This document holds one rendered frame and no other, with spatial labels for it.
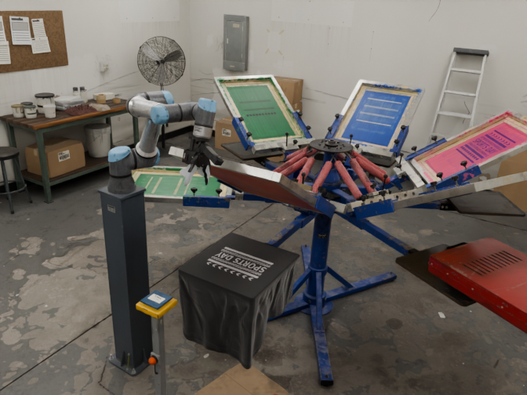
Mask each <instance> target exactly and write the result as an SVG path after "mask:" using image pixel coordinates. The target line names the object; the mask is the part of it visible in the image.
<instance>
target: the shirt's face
mask: <svg viewBox="0 0 527 395"><path fill-rule="evenodd" d="M226 246H227V247H229V248H233V249H235V250H238V251H240V252H244V253H247V254H250V255H254V256H255V257H258V258H261V259H265V260H267V261H270V262H273V263H274V264H273V265H271V266H270V267H269V268H268V269H267V270H266V271H264V272H263V273H262V274H261V275H260V276H259V277H258V278H257V279H256V280H255V281H254V282H252V281H249V280H246V279H245V278H242V277H239V276H236V275H233V274H230V273H228V272H226V271H223V270H220V269H217V268H215V267H213V266H210V265H207V264H204V262H205V261H206V260H208V259H210V258H211V257H212V256H214V255H215V254H216V253H218V252H219V251H220V250H222V249H223V248H225V247H226ZM298 255H299V254H296V253H294V252H290V251H287V250H285V249H282V248H278V247H275V246H273V245H268V244H265V243H263V242H260V241H256V240H253V239H251V238H248V237H244V236H242V235H239V234H235V233H232V232H231V233H230V234H228V235H227V236H226V237H224V238H223V239H221V240H220V241H218V242H217V243H215V244H214V245H212V246H211V247H210V248H208V249H206V250H205V251H204V252H202V253H201V254H199V255H197V256H196V257H195V258H193V259H192V260H191V261H189V262H188V263H186V264H184V265H183V266H182V267H181V268H180V270H182V271H184V272H187V273H189V274H193V275H195V276H197V277H200V278H202V279H205V280H207V281H210V282H212V283H215V284H218V285H220V286H223V287H225V288H228V289H230V290H232V291H235V292H238V293H240V294H243V295H246V296H248V297H250V298H253V297H255V296H256V295H257V294H258V293H259V292H260V291H261V290H262V289H263V288H264V287H265V286H266V285H267V284H269V283H270V282H271V281H272V280H273V279H274V278H275V277H276V276H277V275H278V274H279V273H280V272H281V271H282V270H284V269H285V268H286V267H287V266H288V265H289V264H290V263H291V262H292V261H293V260H294V259H295V258H296V257H297V256H298Z"/></svg>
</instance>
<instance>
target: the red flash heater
mask: <svg viewBox="0 0 527 395"><path fill-rule="evenodd" d="M428 263H429V267H428V271H429V272H431V273H432V274H433V275H435V276H436V277H439V278H440V279H442V280H443V281H444V282H446V283H448V284H450V285H451V286H453V287H454V288H456V289H457V290H459V291H460V292H462V293H463V294H464V295H467V296H468V297H470V298H471V299H473V300H474V301H476V302H477V303H479V304H481V305H482V306H484V307H485V308H487V309H488V310H490V311H492V312H493V313H495V314H496V315H498V316H499V317H501V318H503V319H504V320H505V321H507V322H509V323H510V324H512V325H514V326H515V327H516V328H518V329H520V330H522V331H523V332H524V333H526V334H527V255H526V254H524V253H522V252H520V251H518V250H516V249H514V248H512V247H510V246H508V245H505V244H504V243H502V242H500V241H498V240H496V239H494V238H492V237H486V238H483V239H480V240H477V241H473V242H471V243H467V244H465V245H461V246H457V247H455V248H451V249H448V250H445V251H442V252H438V253H435V254H432V255H430V257H429V260H428Z"/></svg>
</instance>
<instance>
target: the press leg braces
mask: <svg viewBox="0 0 527 395"><path fill-rule="evenodd" d="M327 272H328V273H329V274H331V275H332V276H333V277H335V278H336V279H337V280H338V281H339V282H341V283H342V284H343V286H341V287H342V288H343V289H345V290H346V291H349V290H351V289H354V288H357V287H356V286H355V285H354V284H352V283H349V282H348V281H346V280H345V279H344V278H342V277H341V276H340V275H339V274H338V273H337V272H335V271H334V270H333V269H331V268H330V267H329V266H328V269H327ZM310 276H311V270H310V269H309V268H307V269H306V270H305V272H304V273H303V274H302V275H301V276H300V277H299V279H298V280H297V281H296V282H295V283H294V284H293V294H292V296H293V295H294V294H295V293H296V292H297V290H298V289H299V288H300V287H301V286H302V285H303V283H304V282H305V281H306V280H307V279H308V278H309V277H310ZM292 296H291V298H292ZM291 298H290V299H291ZM314 332H317V333H325V330H324V325H323V322H322V272H316V322H314Z"/></svg>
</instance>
